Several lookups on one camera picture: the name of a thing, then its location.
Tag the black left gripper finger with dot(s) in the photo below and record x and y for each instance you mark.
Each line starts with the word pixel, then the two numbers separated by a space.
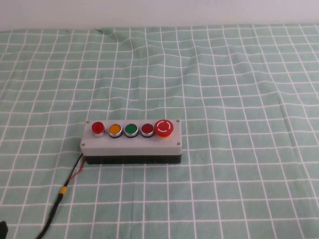
pixel 3 230

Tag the red illuminated push button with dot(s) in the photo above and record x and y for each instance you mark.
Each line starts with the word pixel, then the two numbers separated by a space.
pixel 98 127

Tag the grey black button control box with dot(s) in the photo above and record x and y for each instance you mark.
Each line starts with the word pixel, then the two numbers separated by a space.
pixel 129 149

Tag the yellow round push button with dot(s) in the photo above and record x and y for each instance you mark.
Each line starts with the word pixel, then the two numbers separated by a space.
pixel 114 129

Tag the green round push button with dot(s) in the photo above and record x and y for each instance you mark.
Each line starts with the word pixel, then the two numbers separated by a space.
pixel 131 129

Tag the dark red round push button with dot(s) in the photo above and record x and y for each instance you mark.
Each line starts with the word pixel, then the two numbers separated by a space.
pixel 147 128

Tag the red mushroom emergency stop button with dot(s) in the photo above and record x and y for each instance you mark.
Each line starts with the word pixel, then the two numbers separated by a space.
pixel 163 127

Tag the green white checked tablecloth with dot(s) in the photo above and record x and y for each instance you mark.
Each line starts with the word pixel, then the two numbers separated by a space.
pixel 224 124

